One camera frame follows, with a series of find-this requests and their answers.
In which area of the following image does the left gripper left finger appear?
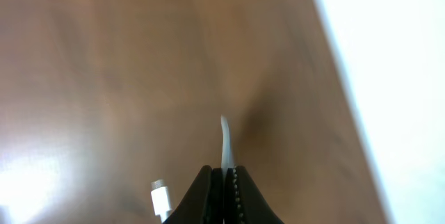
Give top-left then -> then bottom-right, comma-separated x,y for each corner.
163,165 -> 223,224

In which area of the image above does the white usb cable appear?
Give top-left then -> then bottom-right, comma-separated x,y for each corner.
150,114 -> 236,224

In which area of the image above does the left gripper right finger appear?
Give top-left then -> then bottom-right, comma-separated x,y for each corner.
224,166 -> 283,224

